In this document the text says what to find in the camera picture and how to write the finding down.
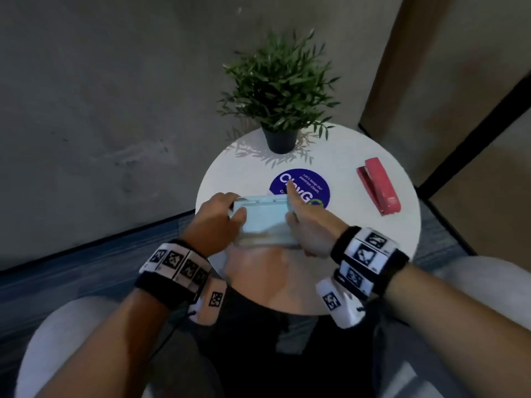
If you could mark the right wrist marker band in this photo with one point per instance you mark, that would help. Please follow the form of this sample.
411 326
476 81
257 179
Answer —
361 265

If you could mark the person's right thumb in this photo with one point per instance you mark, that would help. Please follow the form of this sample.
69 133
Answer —
292 223

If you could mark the white round table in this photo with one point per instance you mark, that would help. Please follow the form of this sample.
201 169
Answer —
344 161

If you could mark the wrist marker band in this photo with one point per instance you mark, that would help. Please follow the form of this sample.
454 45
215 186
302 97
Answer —
361 265
180 273

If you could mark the person's left hand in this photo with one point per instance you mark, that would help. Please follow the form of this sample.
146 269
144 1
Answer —
210 227

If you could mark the person's right hand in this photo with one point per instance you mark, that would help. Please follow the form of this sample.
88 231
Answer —
316 230

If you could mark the red stapler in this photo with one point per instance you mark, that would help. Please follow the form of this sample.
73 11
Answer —
379 185

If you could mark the person's left forearm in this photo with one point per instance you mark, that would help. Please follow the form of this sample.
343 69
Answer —
103 344

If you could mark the left wrist marker band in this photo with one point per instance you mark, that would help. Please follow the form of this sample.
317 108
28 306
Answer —
180 273

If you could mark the person's black trousers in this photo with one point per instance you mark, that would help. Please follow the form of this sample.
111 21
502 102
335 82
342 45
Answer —
286 352

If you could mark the grey armchair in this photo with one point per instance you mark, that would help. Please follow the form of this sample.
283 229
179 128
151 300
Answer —
485 285

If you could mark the light blue plastic box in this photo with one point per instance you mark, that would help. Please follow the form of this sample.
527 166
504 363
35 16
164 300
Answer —
265 221

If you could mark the green potted plant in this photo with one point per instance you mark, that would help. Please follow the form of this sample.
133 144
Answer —
280 84

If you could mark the person's left thumb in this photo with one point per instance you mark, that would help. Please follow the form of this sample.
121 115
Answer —
237 217

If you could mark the person's right forearm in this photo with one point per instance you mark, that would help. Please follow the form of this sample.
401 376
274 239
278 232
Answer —
456 323

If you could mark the black plant pot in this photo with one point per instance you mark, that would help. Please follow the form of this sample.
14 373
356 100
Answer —
281 139

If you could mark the blue round sticker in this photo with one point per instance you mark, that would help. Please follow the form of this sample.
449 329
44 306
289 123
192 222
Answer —
309 184

